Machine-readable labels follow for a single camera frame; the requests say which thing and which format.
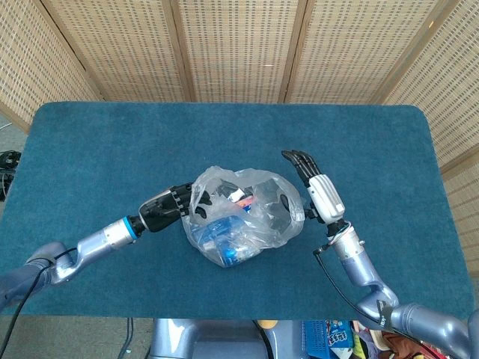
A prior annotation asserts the white-backed right robot hand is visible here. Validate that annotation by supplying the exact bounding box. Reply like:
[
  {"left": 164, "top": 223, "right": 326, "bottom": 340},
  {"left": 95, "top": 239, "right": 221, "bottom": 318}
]
[{"left": 278, "top": 149, "right": 346, "bottom": 225}]

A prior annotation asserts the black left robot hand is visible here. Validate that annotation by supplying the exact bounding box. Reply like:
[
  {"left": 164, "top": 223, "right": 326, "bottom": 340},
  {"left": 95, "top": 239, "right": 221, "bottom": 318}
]
[{"left": 138, "top": 182, "right": 216, "bottom": 233}]

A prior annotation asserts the clear plastic bag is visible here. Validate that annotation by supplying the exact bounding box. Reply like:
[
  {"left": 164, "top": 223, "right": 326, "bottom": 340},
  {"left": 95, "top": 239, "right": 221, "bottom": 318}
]
[{"left": 181, "top": 165, "right": 305, "bottom": 269}]

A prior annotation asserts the dark blue drink can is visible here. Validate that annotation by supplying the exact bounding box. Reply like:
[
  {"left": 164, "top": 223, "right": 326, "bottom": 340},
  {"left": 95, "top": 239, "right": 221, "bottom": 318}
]
[{"left": 200, "top": 215, "right": 245, "bottom": 251}]

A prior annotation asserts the teal table cloth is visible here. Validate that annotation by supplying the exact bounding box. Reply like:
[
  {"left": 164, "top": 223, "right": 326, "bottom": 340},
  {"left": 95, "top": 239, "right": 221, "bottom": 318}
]
[{"left": 0, "top": 101, "right": 477, "bottom": 321}]

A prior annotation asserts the red white small packet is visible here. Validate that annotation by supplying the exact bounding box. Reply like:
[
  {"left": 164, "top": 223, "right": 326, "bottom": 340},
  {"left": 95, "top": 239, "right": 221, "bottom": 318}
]
[{"left": 228, "top": 188, "right": 260, "bottom": 215}]

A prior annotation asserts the blue white drink can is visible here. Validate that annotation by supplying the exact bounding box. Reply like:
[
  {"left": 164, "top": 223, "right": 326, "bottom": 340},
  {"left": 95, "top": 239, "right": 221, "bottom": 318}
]
[{"left": 215, "top": 239, "right": 260, "bottom": 269}]

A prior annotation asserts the blue snack package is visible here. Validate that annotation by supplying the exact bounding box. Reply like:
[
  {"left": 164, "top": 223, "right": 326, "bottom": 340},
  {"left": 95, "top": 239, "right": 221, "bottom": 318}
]
[{"left": 323, "top": 318, "right": 355, "bottom": 352}]

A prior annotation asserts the blue plastic basket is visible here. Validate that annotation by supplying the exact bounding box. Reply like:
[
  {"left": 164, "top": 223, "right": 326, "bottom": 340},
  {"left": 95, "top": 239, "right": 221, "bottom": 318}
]
[{"left": 301, "top": 319, "right": 331, "bottom": 359}]

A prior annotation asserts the blue-grey robot torso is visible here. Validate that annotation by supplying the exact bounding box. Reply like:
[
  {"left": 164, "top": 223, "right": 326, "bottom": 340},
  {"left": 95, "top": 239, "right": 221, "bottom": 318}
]
[{"left": 149, "top": 317, "right": 308, "bottom": 359}]

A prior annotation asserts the black floor device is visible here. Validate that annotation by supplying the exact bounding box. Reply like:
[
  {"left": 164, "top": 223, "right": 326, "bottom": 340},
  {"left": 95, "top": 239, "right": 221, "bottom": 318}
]
[{"left": 0, "top": 149, "right": 24, "bottom": 170}]

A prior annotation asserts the woven wooden folding screen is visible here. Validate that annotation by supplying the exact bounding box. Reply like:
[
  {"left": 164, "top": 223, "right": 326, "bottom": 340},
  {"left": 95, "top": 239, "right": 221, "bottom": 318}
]
[{"left": 0, "top": 0, "right": 479, "bottom": 270}]

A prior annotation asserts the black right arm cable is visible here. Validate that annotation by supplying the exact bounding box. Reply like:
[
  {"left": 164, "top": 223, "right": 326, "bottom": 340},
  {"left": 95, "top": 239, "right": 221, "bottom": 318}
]
[{"left": 313, "top": 245, "right": 427, "bottom": 347}]

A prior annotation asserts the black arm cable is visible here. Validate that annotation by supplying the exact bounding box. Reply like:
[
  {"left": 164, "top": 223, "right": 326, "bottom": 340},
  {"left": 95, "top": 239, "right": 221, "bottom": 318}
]
[
  {"left": 7, "top": 248, "right": 78, "bottom": 359},
  {"left": 313, "top": 245, "right": 427, "bottom": 347}
]

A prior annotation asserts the black floor cable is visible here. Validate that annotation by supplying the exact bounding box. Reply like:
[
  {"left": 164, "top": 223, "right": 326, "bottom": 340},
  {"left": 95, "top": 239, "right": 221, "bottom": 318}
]
[{"left": 118, "top": 317, "right": 136, "bottom": 355}]

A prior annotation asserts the black arm cable strap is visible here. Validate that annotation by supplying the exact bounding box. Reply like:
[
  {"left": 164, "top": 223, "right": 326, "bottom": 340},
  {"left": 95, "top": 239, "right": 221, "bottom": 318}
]
[{"left": 375, "top": 298, "right": 394, "bottom": 331}]

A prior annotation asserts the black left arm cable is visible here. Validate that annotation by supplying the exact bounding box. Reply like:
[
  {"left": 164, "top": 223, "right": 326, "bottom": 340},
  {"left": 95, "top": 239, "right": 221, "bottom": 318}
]
[{"left": 7, "top": 248, "right": 78, "bottom": 359}]

